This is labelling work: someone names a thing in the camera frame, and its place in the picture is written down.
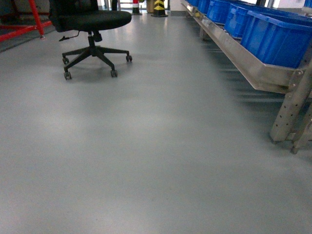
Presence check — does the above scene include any red metal frame table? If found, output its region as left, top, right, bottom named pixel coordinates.
left=0, top=0, right=52, bottom=42

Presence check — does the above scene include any red white traffic cone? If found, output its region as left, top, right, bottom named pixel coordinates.
left=132, top=0, right=142, bottom=16

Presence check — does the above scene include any yellow black traffic cone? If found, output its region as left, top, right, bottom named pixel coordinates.
left=152, top=0, right=168, bottom=18

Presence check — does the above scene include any stainless steel roller rack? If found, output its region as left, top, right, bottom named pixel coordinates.
left=181, top=0, right=312, bottom=154

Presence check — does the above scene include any black office chair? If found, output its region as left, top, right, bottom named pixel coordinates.
left=49, top=0, right=132, bottom=80

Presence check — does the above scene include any blue plastic bin right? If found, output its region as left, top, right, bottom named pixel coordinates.
left=241, top=10, right=312, bottom=68

